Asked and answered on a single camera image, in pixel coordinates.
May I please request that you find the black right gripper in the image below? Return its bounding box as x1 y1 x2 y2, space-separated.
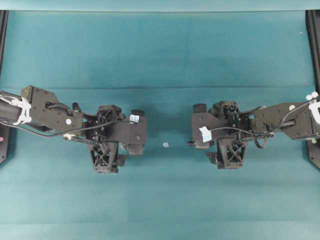
205 101 248 169

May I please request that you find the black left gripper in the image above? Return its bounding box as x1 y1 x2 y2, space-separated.
83 104 126 174

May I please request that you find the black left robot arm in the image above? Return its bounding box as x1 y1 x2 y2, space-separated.
0 85 126 174

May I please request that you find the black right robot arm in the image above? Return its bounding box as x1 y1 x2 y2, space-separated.
201 91 320 169

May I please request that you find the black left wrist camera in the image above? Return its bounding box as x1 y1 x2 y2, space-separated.
107 109 147 156

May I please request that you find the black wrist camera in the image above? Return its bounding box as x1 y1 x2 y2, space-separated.
191 103 222 150
107 109 147 156

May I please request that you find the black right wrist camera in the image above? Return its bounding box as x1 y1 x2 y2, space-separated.
191 103 222 150

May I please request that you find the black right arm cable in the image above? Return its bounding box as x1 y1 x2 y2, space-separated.
207 98 320 150

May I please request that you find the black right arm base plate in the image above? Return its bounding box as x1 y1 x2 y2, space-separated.
302 138 320 171

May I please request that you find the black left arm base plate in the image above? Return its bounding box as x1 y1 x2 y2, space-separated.
0 125 11 164

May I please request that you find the black right frame rail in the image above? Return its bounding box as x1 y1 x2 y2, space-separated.
305 9 320 94

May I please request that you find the black frame rail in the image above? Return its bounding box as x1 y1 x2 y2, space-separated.
0 10 10 70
305 9 320 94

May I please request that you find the black left frame rail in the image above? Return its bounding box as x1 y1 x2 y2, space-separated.
0 10 10 70

